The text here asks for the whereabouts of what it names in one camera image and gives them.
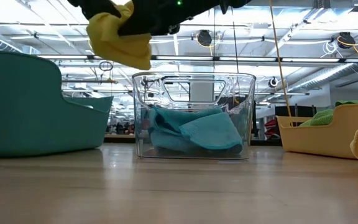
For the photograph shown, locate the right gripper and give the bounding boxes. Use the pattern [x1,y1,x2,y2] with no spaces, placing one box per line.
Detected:
[118,0,186,35]

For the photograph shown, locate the small yellow microfiber towel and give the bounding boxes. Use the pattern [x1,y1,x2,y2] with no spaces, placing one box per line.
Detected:
[86,0,152,71]

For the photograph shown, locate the blue microfiber towel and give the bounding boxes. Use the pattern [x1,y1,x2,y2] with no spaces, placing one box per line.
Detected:
[147,105,229,155]
[178,111,244,154]

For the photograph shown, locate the long ceiling light strip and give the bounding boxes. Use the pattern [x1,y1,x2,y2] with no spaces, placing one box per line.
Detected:
[37,54,358,63]

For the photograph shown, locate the clear plastic basket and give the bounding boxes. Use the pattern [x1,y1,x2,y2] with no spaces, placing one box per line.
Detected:
[131,72,257,161]

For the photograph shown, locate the wooden background bench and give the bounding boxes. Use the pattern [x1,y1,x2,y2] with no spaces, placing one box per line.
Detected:
[104,133,136,144]

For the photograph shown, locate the teal plastic basket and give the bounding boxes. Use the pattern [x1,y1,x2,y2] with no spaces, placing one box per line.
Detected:
[0,50,114,157]

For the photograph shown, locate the red object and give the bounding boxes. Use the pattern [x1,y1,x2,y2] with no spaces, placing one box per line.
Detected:
[264,119,279,139]

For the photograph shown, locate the black background monitor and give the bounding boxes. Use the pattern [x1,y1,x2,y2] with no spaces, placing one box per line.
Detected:
[274,105,317,118]

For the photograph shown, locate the yellow-orange plastic basket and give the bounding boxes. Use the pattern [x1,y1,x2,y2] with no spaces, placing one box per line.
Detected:
[275,103,358,161]

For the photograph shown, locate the black hanging cable loop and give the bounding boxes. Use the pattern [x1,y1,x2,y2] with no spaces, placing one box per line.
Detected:
[99,60,114,72]

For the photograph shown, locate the black ceiling cable reel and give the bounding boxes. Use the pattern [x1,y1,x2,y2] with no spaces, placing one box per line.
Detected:
[337,31,357,50]
[196,29,213,47]

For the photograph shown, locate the yellow cable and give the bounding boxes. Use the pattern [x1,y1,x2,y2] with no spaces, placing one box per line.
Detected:
[268,0,293,118]

